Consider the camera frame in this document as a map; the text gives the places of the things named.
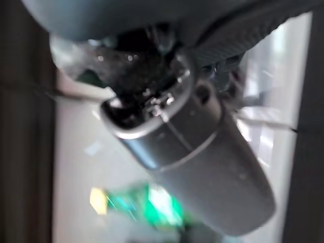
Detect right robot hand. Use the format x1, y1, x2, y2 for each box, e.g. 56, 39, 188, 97
20, 0, 324, 230

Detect green packet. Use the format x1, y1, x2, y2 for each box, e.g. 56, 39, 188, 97
90, 183, 203, 243

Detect dark brown wooden panel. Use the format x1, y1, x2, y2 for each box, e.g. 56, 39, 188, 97
0, 0, 56, 243

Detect dark grey frame post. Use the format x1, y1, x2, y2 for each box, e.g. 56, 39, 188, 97
293, 6, 324, 243

